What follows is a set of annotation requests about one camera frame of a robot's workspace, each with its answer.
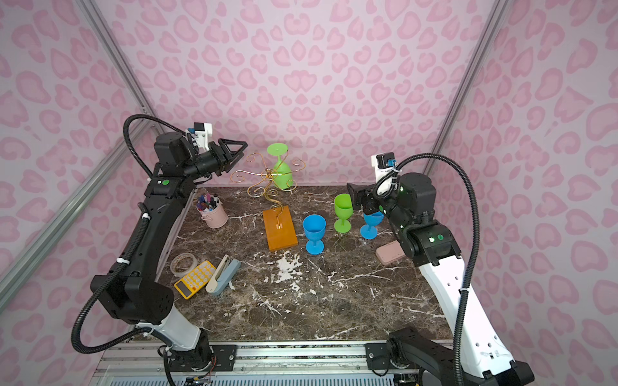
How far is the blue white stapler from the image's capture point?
0.86 metres

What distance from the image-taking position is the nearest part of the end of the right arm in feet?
1.80

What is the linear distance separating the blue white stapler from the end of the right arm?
57cm
